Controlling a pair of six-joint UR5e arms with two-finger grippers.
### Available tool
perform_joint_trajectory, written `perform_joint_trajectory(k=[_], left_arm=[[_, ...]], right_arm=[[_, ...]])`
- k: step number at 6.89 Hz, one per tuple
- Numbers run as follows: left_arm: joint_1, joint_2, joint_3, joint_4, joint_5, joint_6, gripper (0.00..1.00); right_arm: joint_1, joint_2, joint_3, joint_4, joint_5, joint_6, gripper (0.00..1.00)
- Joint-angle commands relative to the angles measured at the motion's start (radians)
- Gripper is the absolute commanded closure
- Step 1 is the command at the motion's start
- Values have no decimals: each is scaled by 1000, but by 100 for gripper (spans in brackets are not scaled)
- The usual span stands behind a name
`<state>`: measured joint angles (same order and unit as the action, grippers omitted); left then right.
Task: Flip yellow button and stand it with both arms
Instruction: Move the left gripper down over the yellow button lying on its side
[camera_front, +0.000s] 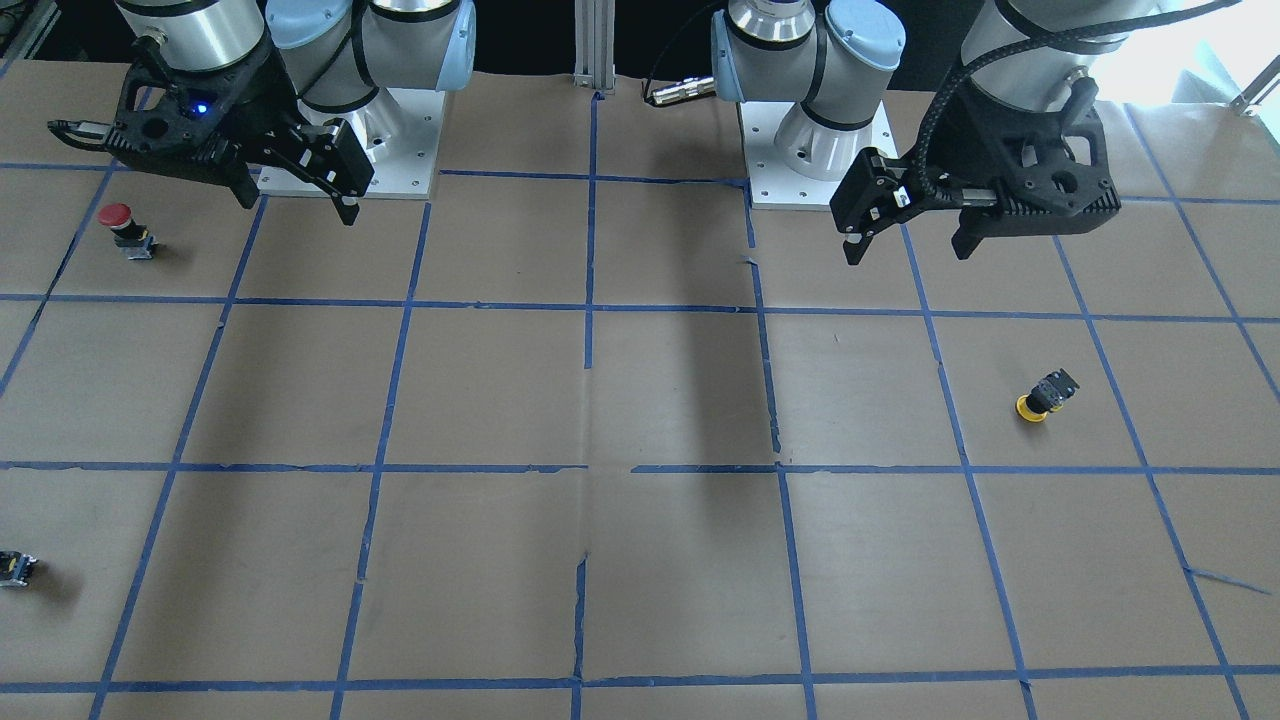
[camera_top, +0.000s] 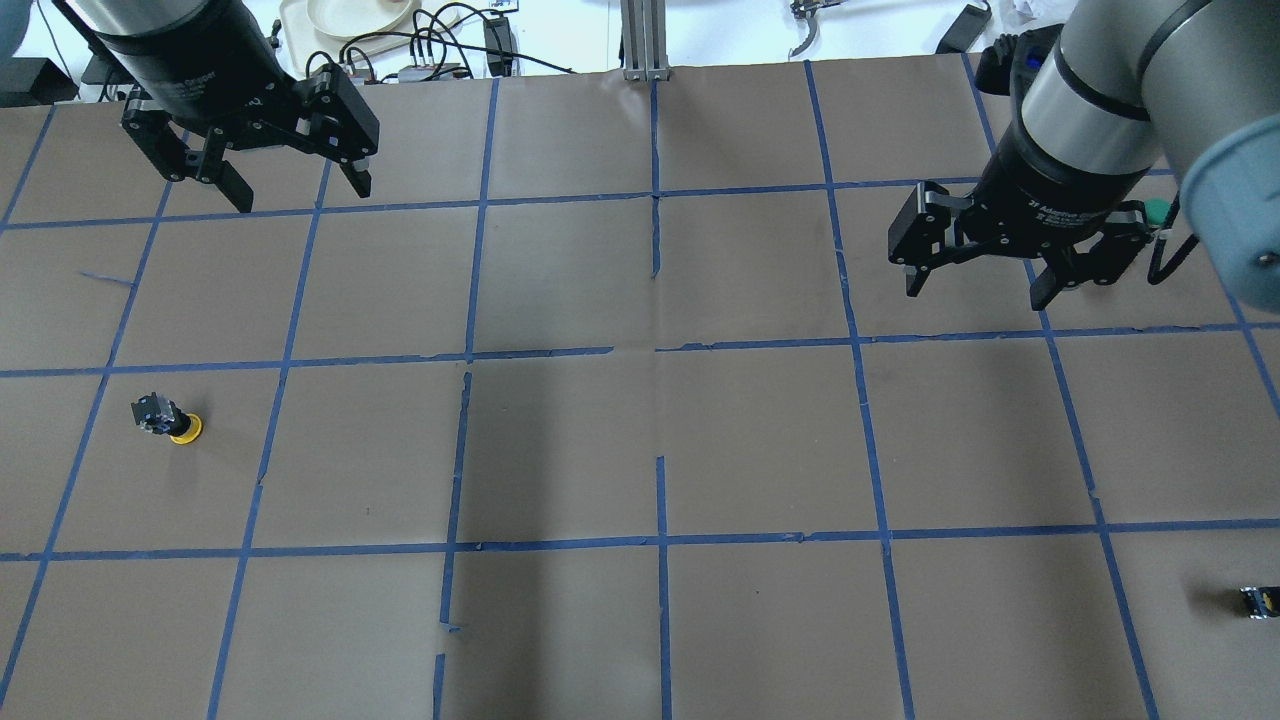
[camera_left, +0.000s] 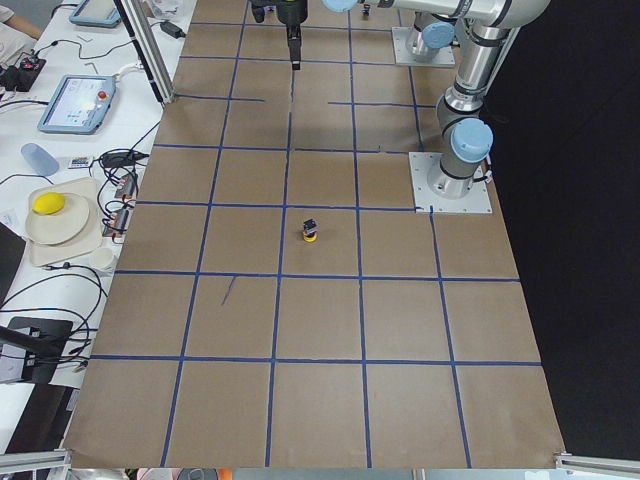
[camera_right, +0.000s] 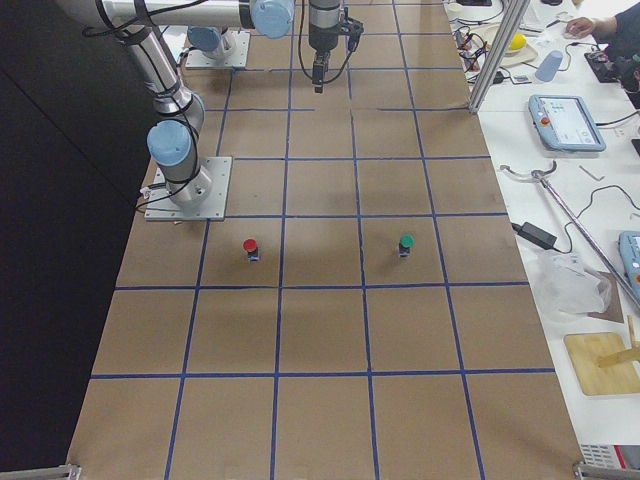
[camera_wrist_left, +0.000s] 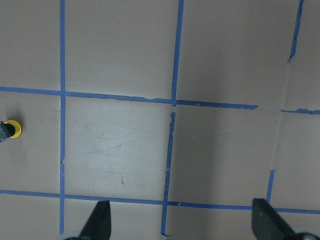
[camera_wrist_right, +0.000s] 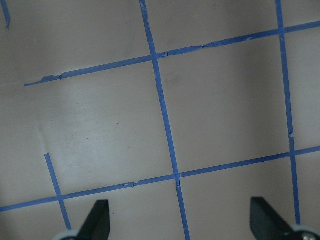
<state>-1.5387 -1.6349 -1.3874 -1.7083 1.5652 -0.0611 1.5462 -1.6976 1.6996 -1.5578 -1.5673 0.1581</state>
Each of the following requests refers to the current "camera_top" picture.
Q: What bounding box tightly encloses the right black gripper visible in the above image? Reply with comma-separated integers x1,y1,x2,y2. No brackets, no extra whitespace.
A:
887,126,1155,311

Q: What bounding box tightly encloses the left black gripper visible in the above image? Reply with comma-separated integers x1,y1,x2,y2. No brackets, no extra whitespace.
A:
99,1,380,213

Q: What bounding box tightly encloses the yellow push button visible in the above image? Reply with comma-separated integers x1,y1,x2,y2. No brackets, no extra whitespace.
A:
131,392,204,445

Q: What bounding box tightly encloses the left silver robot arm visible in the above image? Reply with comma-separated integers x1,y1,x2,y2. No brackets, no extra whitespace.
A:
58,1,380,213

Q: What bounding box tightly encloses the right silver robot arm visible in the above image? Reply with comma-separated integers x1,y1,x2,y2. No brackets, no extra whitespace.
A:
887,1,1279,313

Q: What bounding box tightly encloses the green push button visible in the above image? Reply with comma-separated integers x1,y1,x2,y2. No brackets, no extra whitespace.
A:
1143,199,1178,229

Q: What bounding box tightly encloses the beige tray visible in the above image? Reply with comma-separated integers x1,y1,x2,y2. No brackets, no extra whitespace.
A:
276,1,444,76

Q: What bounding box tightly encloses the beige plate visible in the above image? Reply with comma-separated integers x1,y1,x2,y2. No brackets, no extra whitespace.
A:
305,0,421,40

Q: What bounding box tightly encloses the black power adapter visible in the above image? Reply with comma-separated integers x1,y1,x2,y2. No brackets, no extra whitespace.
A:
934,1,993,55

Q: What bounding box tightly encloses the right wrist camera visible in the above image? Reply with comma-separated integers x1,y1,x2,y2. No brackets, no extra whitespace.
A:
975,24,1064,97

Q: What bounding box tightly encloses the aluminium frame post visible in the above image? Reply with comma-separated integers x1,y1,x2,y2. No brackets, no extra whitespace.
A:
620,0,671,82

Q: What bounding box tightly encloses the small black switch block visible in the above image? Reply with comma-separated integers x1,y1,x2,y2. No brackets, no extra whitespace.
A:
1239,585,1280,620

